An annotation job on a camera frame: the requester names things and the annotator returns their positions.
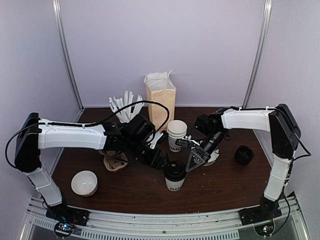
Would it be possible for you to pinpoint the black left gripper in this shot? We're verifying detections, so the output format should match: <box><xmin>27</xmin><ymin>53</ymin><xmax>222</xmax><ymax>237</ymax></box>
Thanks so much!
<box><xmin>125</xmin><ymin>137</ymin><xmax>173</xmax><ymax>172</ymax></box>

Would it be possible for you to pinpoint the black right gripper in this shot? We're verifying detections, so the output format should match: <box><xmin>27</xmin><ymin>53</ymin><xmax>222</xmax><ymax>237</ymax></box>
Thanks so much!
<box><xmin>185</xmin><ymin>130</ymin><xmax>227</xmax><ymax>174</ymax></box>

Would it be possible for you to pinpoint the black plastic cup lid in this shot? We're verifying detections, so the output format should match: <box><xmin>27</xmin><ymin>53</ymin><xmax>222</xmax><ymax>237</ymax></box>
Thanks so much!
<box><xmin>163</xmin><ymin>161</ymin><xmax>187</xmax><ymax>174</ymax></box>

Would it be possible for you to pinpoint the white paper coffee cup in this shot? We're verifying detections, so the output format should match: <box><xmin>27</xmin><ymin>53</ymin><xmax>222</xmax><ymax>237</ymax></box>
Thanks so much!
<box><xmin>163</xmin><ymin>170</ymin><xmax>188</xmax><ymax>192</ymax></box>

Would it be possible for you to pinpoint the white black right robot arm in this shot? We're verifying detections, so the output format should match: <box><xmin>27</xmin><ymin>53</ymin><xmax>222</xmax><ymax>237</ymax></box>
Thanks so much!
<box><xmin>185</xmin><ymin>104</ymin><xmax>301</xmax><ymax>221</ymax></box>

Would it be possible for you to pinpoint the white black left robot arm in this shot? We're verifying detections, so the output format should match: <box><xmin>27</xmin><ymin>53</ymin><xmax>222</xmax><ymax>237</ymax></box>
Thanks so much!
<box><xmin>14</xmin><ymin>112</ymin><xmax>169</xmax><ymax>222</ymax></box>

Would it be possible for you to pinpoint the brown paper takeout bag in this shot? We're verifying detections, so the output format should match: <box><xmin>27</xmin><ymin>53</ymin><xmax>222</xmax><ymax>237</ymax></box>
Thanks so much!
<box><xmin>144</xmin><ymin>70</ymin><xmax>177</xmax><ymax>132</ymax></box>

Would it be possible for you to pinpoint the white scalloped dish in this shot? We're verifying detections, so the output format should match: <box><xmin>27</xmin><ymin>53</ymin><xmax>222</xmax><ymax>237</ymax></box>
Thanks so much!
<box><xmin>203</xmin><ymin>147</ymin><xmax>220</xmax><ymax>167</ymax></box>

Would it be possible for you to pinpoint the stack of white paper cups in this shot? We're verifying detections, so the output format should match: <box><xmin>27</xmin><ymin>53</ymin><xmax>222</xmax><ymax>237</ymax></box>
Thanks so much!
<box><xmin>167</xmin><ymin>119</ymin><xmax>188</xmax><ymax>153</ymax></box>

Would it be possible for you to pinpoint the stack of black cup lids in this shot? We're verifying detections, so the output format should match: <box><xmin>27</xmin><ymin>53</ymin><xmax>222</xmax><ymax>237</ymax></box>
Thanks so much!
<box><xmin>234</xmin><ymin>145</ymin><xmax>254</xmax><ymax>166</ymax></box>

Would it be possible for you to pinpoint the cardboard cup carrier tray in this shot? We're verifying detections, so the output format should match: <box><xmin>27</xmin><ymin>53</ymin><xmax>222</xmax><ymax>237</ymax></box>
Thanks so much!
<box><xmin>98</xmin><ymin>150</ymin><xmax>128</xmax><ymax>173</ymax></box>

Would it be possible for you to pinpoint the white round bowl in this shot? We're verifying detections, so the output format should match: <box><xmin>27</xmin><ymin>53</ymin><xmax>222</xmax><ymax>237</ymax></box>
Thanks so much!
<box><xmin>70</xmin><ymin>170</ymin><xmax>98</xmax><ymax>197</ymax></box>

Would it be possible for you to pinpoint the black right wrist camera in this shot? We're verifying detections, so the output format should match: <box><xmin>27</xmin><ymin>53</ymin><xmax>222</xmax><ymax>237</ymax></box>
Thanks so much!
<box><xmin>194</xmin><ymin>107</ymin><xmax>228</xmax><ymax>135</ymax></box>

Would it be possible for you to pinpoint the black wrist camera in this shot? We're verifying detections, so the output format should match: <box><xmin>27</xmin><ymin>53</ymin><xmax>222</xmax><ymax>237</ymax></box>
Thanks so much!
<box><xmin>194</xmin><ymin>107</ymin><xmax>228</xmax><ymax>135</ymax></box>
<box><xmin>123</xmin><ymin>114</ymin><xmax>155</xmax><ymax>142</ymax></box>

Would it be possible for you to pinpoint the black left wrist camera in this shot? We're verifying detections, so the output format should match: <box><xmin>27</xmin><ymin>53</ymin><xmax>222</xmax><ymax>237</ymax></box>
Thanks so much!
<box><xmin>123</xmin><ymin>114</ymin><xmax>155</xmax><ymax>142</ymax></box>

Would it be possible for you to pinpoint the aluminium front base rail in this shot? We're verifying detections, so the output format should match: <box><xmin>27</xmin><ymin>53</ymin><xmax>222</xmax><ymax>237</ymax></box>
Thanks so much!
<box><xmin>23</xmin><ymin>194</ymin><xmax>305</xmax><ymax>240</ymax></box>

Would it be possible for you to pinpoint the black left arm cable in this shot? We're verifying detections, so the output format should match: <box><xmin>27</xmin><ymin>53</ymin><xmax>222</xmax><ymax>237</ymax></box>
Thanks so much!
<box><xmin>82</xmin><ymin>99</ymin><xmax>176</xmax><ymax>132</ymax></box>

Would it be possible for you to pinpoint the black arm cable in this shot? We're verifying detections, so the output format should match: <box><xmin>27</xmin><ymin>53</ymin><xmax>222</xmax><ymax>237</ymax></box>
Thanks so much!
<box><xmin>82</xmin><ymin>99</ymin><xmax>176</xmax><ymax>132</ymax></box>
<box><xmin>289</xmin><ymin>139</ymin><xmax>313</xmax><ymax>161</ymax></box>

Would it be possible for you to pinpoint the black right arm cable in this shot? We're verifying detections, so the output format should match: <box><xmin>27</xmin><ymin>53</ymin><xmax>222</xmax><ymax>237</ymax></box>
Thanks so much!
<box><xmin>289</xmin><ymin>139</ymin><xmax>313</xmax><ymax>161</ymax></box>

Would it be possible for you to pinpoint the aluminium frame post right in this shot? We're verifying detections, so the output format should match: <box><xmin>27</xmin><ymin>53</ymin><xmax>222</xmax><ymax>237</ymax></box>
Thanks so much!
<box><xmin>242</xmin><ymin>0</ymin><xmax>273</xmax><ymax>108</ymax></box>

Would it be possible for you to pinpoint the aluminium frame post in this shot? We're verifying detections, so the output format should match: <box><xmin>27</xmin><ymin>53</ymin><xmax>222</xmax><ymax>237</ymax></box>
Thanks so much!
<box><xmin>52</xmin><ymin>0</ymin><xmax>84</xmax><ymax>111</ymax></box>
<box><xmin>242</xmin><ymin>0</ymin><xmax>273</xmax><ymax>108</ymax></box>

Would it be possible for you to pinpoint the aluminium frame post left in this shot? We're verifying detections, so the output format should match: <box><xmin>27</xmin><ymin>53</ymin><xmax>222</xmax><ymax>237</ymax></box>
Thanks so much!
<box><xmin>52</xmin><ymin>0</ymin><xmax>84</xmax><ymax>111</ymax></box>

